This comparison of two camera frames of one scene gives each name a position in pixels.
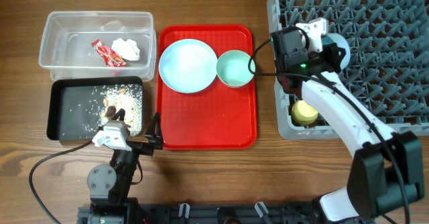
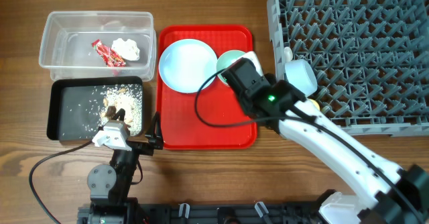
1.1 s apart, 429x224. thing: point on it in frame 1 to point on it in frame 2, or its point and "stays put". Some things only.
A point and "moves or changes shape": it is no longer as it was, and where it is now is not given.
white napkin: [129, 49] stays put
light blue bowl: [341, 41] moves or changes shape
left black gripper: [154, 136] stays put
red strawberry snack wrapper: [110, 58] stays put
